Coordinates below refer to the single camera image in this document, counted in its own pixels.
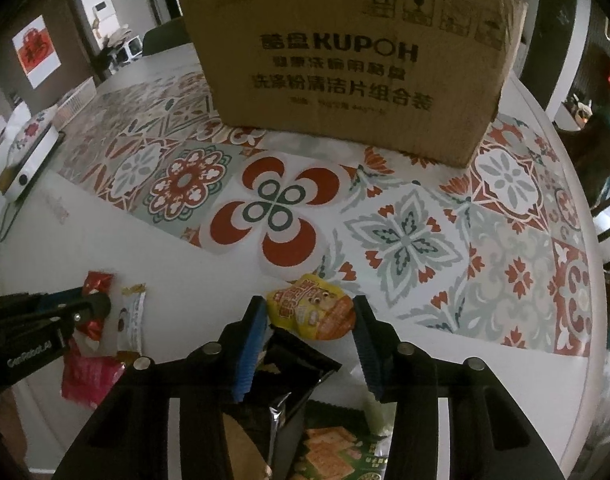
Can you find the white plastic crate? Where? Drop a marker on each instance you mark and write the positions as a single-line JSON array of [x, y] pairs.
[[75, 102]]

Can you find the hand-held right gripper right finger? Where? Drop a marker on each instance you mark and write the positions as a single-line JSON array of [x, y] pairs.
[[367, 355]]

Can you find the black brown snack packet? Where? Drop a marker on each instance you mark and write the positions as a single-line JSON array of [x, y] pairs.
[[237, 440]]

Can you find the dark green chair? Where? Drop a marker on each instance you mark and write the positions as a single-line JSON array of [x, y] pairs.
[[165, 35]]

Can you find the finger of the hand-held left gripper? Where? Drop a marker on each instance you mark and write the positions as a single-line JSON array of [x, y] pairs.
[[60, 297], [85, 310]]

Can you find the yellow snack packet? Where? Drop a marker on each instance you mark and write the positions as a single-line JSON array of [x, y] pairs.
[[315, 310]]

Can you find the red candy wrapper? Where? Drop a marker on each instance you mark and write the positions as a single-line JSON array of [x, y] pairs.
[[96, 282]]

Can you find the white snack bar packet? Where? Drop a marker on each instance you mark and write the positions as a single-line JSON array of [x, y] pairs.
[[134, 320]]

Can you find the brown cardboard box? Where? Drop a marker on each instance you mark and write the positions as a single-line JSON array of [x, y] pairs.
[[335, 85]]

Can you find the black gold striped snack packet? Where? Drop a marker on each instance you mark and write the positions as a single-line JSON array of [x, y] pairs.
[[295, 365]]

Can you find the pale green candy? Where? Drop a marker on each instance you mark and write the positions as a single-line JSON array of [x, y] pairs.
[[380, 412]]

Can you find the red snack packet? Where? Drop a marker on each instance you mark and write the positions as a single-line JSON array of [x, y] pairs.
[[87, 375]]

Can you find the green cracker packet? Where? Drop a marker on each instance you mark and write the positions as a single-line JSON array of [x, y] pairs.
[[335, 450]]

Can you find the white red door poster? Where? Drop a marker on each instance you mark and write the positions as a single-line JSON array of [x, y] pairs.
[[35, 52]]

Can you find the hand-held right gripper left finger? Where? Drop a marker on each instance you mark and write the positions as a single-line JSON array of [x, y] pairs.
[[247, 355]]

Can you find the patterned table mat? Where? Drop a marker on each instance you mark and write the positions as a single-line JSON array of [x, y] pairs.
[[410, 240]]

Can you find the white floral electric cooker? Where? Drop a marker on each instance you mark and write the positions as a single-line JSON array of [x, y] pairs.
[[30, 160]]

